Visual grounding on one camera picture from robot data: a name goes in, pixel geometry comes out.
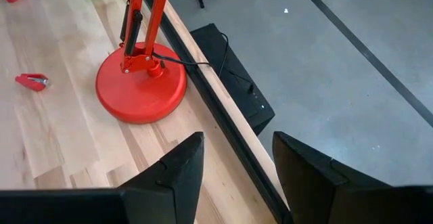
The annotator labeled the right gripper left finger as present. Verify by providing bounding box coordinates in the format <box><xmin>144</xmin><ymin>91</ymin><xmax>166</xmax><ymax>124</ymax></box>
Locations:
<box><xmin>0</xmin><ymin>131</ymin><xmax>205</xmax><ymax>224</ymax></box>

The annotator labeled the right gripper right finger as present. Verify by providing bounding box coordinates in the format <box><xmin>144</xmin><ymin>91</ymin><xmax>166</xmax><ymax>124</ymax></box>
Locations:
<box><xmin>272</xmin><ymin>131</ymin><xmax>433</xmax><ymax>224</ymax></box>

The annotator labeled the red desk lamp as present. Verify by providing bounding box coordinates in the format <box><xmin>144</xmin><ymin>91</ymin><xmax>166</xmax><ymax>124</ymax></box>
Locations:
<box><xmin>95</xmin><ymin>0</ymin><xmax>188</xmax><ymax>125</ymax></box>

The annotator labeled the black computer box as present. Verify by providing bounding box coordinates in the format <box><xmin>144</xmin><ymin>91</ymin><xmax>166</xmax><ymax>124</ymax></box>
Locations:
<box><xmin>189</xmin><ymin>23</ymin><xmax>276</xmax><ymax>136</ymax></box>

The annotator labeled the black aluminium table frame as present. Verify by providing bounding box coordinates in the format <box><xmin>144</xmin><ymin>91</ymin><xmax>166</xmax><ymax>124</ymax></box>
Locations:
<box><xmin>143</xmin><ymin>0</ymin><xmax>295</xmax><ymax>224</ymax></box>

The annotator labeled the black lamp cable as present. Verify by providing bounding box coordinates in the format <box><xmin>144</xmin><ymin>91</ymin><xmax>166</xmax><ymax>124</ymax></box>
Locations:
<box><xmin>152</xmin><ymin>32</ymin><xmax>254</xmax><ymax>95</ymax></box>

